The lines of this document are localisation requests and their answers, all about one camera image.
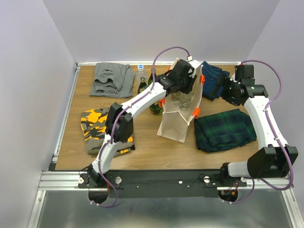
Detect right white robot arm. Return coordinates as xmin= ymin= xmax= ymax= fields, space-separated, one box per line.
xmin=212 ymin=64 xmax=298 ymax=186

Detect green glass bottle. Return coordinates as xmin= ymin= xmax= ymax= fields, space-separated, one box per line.
xmin=171 ymin=92 xmax=180 ymax=101
xmin=137 ymin=77 xmax=147 ymax=93
xmin=148 ymin=68 xmax=156 ymax=86
xmin=179 ymin=93 xmax=193 ymax=110
xmin=149 ymin=102 xmax=163 ymax=114

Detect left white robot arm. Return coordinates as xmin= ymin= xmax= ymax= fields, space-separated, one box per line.
xmin=87 ymin=59 xmax=201 ymax=188

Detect beige canvas tote bag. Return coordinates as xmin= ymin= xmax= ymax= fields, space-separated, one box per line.
xmin=157 ymin=70 xmax=204 ymax=143

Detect grey folded shorts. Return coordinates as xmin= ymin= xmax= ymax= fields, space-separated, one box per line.
xmin=89 ymin=62 xmax=135 ymax=98

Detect clear plastic water bottle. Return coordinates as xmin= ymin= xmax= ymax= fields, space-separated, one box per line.
xmin=135 ymin=64 xmax=147 ymax=87

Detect dark blue folded jeans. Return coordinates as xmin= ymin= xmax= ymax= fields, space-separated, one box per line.
xmin=202 ymin=61 xmax=230 ymax=101

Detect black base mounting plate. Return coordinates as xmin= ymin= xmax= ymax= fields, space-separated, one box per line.
xmin=78 ymin=169 xmax=246 ymax=198

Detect green plaid folded cloth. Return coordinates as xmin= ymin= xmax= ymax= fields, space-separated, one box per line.
xmin=194 ymin=109 xmax=257 ymax=153

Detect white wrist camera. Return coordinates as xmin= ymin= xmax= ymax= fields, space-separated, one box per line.
xmin=230 ymin=74 xmax=235 ymax=81
xmin=187 ymin=56 xmax=201 ymax=78

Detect orange camouflage folded pants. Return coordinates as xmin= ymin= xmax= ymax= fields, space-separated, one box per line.
xmin=80 ymin=108 xmax=136 ymax=156

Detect aluminium rail frame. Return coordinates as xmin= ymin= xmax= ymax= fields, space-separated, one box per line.
xmin=29 ymin=65 xmax=304 ymax=228

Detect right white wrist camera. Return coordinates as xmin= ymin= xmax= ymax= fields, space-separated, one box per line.
xmin=230 ymin=74 xmax=235 ymax=81

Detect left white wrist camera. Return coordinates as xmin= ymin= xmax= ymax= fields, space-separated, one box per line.
xmin=187 ymin=56 xmax=201 ymax=78

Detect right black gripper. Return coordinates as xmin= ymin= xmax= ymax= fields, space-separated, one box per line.
xmin=210 ymin=73 xmax=240 ymax=105

